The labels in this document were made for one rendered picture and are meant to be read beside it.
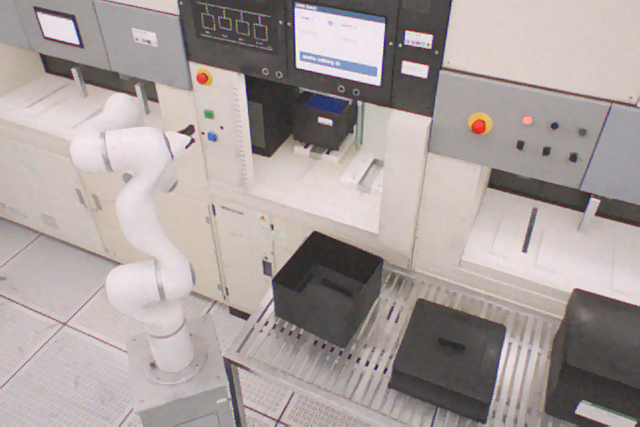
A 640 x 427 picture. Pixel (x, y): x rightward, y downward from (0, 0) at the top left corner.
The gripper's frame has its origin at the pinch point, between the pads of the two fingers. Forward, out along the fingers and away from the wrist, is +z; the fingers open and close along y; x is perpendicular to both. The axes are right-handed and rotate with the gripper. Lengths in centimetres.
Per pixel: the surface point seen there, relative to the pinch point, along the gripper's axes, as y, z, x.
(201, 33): 1.8, 12.0, 31.6
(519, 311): 122, 8, -44
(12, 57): -139, 40, -20
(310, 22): 42, 12, 43
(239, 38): 16.6, 12.0, 32.7
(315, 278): 53, -9, -43
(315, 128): 28, 44, -17
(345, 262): 62, -3, -36
